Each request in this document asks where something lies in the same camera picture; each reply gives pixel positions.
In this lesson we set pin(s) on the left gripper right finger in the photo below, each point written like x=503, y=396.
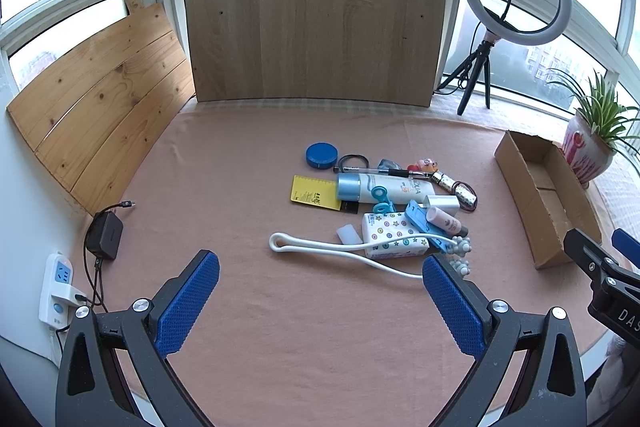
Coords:
x=460, y=305

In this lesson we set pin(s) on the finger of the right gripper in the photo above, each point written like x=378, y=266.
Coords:
x=589, y=256
x=627, y=245

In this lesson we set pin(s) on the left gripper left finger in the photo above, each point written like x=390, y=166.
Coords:
x=180, y=301

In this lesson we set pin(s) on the pink lip balm tube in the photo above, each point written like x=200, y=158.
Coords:
x=444, y=221

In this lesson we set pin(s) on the white charger plug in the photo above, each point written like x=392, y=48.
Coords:
x=447, y=203

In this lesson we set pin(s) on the blue plastic comb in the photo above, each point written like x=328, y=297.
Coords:
x=425, y=226

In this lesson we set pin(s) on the patterned lighter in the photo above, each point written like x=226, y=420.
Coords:
x=464, y=192

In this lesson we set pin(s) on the patterned tissue pack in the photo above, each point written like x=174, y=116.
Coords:
x=392, y=235

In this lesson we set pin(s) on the translucent white cap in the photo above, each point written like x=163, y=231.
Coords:
x=348, y=235

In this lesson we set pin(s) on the orange red toy figure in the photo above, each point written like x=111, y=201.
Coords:
x=425, y=165

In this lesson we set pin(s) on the silver black pen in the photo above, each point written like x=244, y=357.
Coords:
x=401, y=173

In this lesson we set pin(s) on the yellow grey card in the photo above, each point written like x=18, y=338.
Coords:
x=320, y=193

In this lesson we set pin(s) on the blue round tin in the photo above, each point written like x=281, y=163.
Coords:
x=321, y=156

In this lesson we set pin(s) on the cardboard box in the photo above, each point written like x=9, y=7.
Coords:
x=549, y=197

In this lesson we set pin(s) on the red white flower pot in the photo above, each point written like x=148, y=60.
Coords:
x=585, y=152

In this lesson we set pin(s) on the black power adapter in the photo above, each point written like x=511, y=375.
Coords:
x=104, y=235

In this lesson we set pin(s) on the white power strip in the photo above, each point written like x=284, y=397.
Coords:
x=59, y=298

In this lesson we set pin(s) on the spider plant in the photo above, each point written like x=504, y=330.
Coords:
x=600, y=108

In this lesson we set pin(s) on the light pine wooden board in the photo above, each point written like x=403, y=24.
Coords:
x=93, y=115

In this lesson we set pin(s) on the black tripod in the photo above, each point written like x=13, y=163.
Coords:
x=476, y=63

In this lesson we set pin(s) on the dark oak wooden board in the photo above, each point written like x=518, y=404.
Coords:
x=366, y=50

